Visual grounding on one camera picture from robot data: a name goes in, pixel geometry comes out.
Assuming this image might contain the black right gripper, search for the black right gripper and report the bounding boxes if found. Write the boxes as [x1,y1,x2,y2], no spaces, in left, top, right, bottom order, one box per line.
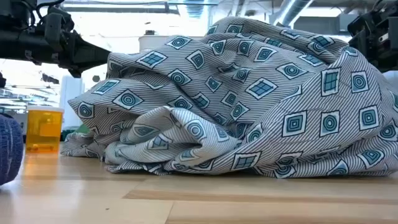
[347,2,398,72]

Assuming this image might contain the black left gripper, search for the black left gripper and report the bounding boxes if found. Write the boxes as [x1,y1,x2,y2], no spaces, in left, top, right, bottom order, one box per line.
[18,14,111,78]

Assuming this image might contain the amber pill bottle white cap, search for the amber pill bottle white cap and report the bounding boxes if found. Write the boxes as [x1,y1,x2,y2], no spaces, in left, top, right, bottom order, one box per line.
[25,105,65,154]

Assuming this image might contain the dark blue knitted fabric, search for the dark blue knitted fabric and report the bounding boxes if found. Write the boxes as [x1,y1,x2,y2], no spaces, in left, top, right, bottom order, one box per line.
[0,113,25,187]

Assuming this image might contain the grey patterned cloth gown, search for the grey patterned cloth gown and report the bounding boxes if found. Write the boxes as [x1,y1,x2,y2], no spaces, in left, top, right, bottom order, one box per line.
[60,16,398,180]

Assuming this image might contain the teal first aid kit box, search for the teal first aid kit box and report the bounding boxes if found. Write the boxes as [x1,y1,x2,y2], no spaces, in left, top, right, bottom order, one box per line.
[61,124,90,141]

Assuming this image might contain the silver ceiling duct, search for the silver ceiling duct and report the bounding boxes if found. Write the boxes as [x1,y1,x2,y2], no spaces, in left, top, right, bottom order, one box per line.
[269,0,315,28]

